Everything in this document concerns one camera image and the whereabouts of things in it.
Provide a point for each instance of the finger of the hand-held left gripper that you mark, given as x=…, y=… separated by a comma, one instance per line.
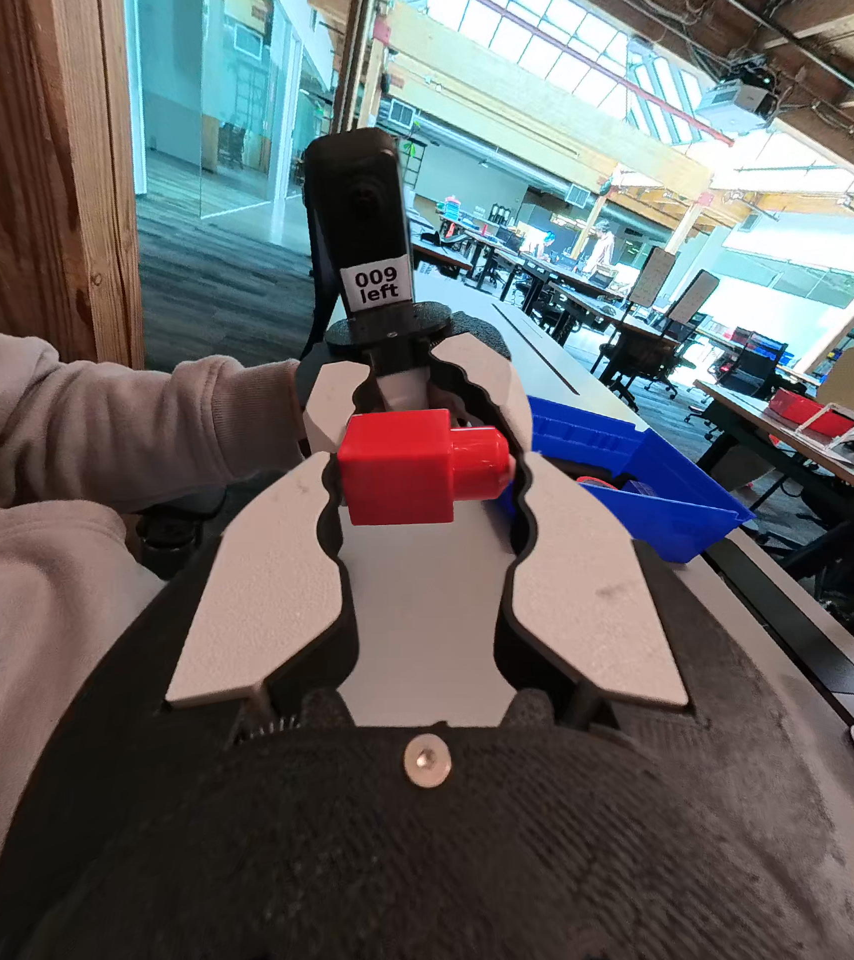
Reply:
x=329, y=397
x=494, y=375

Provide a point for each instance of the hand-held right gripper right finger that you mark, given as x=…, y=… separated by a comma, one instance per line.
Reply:
x=599, y=607

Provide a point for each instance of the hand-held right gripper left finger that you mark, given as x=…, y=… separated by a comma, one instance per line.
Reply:
x=262, y=592

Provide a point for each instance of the red block with peg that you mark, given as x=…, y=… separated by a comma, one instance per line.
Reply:
x=397, y=465

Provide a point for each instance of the blue plastic bin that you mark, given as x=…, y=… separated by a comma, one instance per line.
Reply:
x=667, y=517

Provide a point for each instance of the person's left forearm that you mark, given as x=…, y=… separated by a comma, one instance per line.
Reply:
x=134, y=427

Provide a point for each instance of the adjacent grey table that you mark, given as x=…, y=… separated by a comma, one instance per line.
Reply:
x=592, y=360

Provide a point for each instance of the red tape roll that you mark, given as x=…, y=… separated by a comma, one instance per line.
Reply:
x=598, y=481

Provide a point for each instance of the black office chair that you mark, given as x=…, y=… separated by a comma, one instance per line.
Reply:
x=637, y=352

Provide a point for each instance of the person's grey sweatshirt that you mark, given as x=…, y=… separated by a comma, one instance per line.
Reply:
x=21, y=675

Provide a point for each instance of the red storage bin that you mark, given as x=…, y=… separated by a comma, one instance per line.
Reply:
x=802, y=409

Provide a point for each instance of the wooden column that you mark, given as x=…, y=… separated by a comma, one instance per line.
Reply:
x=21, y=150

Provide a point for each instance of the white ceiling projector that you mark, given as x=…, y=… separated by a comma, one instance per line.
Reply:
x=734, y=101

